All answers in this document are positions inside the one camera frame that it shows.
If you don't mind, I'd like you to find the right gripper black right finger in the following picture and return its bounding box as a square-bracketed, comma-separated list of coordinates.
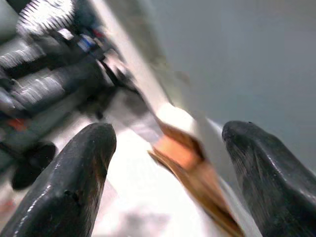
[221, 120, 316, 237]

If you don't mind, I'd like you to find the brown wooden edge piece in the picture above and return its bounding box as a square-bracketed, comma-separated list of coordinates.
[147, 122, 245, 237]

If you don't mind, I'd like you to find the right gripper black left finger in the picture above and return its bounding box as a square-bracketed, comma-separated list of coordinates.
[0, 122, 118, 237]

